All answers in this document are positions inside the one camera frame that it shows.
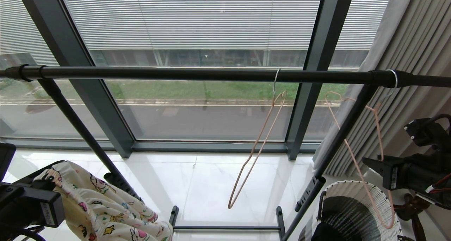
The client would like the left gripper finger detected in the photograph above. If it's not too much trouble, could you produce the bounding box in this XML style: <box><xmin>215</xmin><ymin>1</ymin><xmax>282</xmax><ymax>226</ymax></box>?
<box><xmin>11</xmin><ymin>160</ymin><xmax>65</xmax><ymax>190</ymax></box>

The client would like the cream printed garment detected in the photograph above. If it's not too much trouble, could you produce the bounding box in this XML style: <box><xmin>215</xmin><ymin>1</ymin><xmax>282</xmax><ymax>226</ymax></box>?
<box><xmin>33</xmin><ymin>160</ymin><xmax>174</xmax><ymax>241</ymax></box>

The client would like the pink clothes hanger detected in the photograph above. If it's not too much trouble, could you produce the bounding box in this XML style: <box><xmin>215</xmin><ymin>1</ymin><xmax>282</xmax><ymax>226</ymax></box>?
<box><xmin>323</xmin><ymin>70</ymin><xmax>399</xmax><ymax>230</ymax></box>
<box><xmin>228</xmin><ymin>69</ymin><xmax>288</xmax><ymax>210</ymax></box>

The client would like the black clothes rack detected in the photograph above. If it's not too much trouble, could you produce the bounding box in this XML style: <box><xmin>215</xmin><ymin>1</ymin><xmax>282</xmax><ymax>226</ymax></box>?
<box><xmin>0</xmin><ymin>64</ymin><xmax>451</xmax><ymax>241</ymax></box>

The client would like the white laundry basket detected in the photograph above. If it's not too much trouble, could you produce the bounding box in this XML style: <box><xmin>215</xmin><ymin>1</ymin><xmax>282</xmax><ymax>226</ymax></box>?
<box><xmin>299</xmin><ymin>180</ymin><xmax>403</xmax><ymax>241</ymax></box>

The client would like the window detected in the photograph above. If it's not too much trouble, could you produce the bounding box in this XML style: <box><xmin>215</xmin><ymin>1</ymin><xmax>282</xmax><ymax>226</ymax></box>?
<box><xmin>0</xmin><ymin>0</ymin><xmax>394</xmax><ymax>160</ymax></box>

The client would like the black garment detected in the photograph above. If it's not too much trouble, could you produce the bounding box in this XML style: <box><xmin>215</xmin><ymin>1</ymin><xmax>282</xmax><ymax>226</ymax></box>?
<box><xmin>311</xmin><ymin>222</ymin><xmax>348</xmax><ymax>241</ymax></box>

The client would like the beige curtain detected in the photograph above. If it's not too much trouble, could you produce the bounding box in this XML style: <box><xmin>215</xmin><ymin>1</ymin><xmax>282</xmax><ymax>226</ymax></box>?
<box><xmin>313</xmin><ymin>0</ymin><xmax>451</xmax><ymax>180</ymax></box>

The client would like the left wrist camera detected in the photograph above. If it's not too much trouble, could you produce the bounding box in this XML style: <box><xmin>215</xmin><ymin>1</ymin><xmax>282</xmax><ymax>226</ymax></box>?
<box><xmin>0</xmin><ymin>183</ymin><xmax>66</xmax><ymax>231</ymax></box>

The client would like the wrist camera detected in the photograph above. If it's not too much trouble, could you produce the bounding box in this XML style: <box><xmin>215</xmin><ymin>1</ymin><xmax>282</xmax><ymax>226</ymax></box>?
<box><xmin>382</xmin><ymin>153</ymin><xmax>431</xmax><ymax>193</ymax></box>
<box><xmin>0</xmin><ymin>183</ymin><xmax>66</xmax><ymax>231</ymax></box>

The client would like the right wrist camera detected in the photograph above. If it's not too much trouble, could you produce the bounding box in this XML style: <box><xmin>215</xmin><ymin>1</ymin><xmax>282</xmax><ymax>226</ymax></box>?
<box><xmin>382</xmin><ymin>153</ymin><xmax>431</xmax><ymax>193</ymax></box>

